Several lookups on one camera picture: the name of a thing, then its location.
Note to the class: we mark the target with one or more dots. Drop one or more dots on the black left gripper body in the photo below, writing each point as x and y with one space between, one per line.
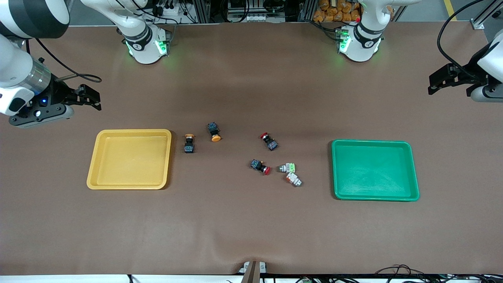
470 74

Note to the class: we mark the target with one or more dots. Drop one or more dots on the brown table mat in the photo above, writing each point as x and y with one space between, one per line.
251 220

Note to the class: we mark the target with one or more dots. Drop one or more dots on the green button green label block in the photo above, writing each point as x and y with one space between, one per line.
290 168

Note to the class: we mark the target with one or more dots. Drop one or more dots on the white table edge bracket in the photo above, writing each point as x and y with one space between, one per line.
263 268

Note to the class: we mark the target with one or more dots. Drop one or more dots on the aluminium frame profile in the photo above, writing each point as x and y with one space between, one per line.
487 13

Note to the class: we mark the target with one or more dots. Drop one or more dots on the yellow plastic tray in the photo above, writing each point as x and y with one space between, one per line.
129 161

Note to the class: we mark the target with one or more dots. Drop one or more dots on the green plastic tray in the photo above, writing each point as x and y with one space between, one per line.
373 173

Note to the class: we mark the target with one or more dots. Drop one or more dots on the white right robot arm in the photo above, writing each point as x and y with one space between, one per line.
145 47

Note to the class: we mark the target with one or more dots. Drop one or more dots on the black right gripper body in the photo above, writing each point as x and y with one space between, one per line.
59 94

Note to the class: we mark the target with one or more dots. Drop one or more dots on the orange lumpy objects pile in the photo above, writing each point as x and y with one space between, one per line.
338 11

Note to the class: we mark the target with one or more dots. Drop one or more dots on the yellow push button switch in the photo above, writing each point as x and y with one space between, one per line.
189 147
213 129

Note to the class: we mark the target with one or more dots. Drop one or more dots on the brown tapered bar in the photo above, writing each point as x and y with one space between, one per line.
251 276

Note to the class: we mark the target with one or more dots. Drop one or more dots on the red push button switch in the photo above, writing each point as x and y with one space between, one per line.
271 144
257 165

